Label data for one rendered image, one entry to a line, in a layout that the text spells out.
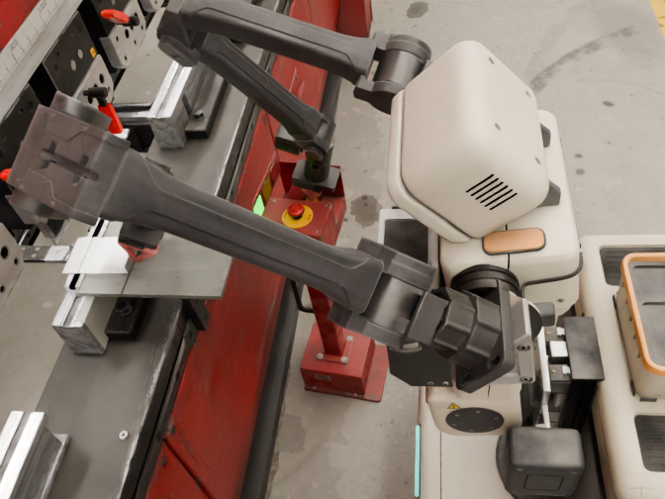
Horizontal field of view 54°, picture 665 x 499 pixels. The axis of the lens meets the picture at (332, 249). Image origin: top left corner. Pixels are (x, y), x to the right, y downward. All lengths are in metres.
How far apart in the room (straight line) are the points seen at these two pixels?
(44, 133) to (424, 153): 0.40
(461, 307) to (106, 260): 0.71
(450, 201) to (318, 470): 1.36
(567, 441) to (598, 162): 1.70
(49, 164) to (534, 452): 0.91
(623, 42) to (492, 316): 2.75
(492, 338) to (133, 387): 0.69
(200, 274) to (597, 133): 2.07
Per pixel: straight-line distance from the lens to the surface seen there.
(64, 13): 1.21
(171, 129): 1.59
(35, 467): 1.17
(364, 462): 2.01
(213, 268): 1.16
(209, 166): 1.54
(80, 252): 1.29
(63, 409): 1.27
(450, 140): 0.74
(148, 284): 1.18
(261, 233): 0.62
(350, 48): 1.05
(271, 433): 2.04
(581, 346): 1.26
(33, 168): 0.61
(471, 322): 0.76
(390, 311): 0.73
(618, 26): 3.54
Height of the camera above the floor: 1.86
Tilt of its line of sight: 50 degrees down
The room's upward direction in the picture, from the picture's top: 12 degrees counter-clockwise
